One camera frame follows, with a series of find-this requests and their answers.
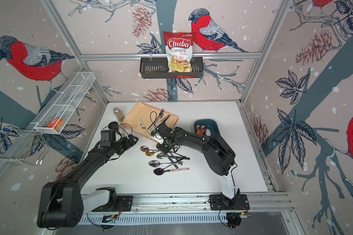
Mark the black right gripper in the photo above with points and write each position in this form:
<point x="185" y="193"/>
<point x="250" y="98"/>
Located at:
<point x="162" y="150"/>

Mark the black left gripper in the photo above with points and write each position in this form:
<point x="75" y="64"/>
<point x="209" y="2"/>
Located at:
<point x="127" y="144"/>

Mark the gold spoon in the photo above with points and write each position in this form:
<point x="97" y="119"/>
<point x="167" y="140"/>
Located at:
<point x="151" y="152"/>

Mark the rainbow purple spoon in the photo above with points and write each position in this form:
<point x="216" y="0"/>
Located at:
<point x="203" y="128"/>

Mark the teal plastic storage box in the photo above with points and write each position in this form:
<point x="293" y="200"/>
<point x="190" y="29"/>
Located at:
<point x="212" y="126"/>

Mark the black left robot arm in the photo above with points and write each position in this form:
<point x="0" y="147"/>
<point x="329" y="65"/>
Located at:
<point x="61" y="203"/>

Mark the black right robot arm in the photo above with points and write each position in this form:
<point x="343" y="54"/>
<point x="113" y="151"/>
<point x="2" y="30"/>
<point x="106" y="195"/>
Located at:
<point x="219" y="155"/>

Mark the small red box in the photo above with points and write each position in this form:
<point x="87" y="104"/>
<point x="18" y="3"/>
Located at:
<point x="55" y="124"/>

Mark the black round lid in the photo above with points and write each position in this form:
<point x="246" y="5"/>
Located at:
<point x="113" y="125"/>

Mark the silver fork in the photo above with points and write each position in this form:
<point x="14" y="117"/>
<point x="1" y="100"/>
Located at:
<point x="158" y="118"/>

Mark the brown spice jar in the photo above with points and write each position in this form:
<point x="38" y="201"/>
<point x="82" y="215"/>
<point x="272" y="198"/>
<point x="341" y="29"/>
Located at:
<point x="119" y="114"/>

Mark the peach cloth napkin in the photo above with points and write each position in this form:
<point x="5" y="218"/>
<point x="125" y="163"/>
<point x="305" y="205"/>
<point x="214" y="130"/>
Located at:
<point x="143" y="111"/>

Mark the red Chuba chips bag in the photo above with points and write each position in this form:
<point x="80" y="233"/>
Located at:
<point x="179" y="50"/>

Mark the silver spoon black handle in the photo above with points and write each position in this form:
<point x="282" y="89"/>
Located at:
<point x="163" y="156"/>

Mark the purple spoon pink handle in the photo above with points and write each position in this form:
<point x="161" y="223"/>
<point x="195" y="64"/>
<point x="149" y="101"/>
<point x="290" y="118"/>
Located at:
<point x="161" y="171"/>

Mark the gold cream handled knife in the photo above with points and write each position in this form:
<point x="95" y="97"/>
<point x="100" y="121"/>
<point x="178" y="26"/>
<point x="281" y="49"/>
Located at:
<point x="145" y="130"/>

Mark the clear wire wall shelf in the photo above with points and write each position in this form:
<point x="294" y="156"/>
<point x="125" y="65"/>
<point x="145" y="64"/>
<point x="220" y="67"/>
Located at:
<point x="66" y="102"/>

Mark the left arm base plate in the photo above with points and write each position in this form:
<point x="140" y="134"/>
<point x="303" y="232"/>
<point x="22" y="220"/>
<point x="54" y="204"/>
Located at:
<point x="123" y="203"/>

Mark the wire hook rack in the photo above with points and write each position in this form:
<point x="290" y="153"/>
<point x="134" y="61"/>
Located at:
<point x="22" y="146"/>

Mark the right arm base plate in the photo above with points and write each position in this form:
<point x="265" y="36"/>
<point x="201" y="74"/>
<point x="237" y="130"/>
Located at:
<point x="219" y="202"/>

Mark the black wall basket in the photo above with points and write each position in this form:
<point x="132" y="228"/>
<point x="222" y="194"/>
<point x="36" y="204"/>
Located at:
<point x="157" y="68"/>

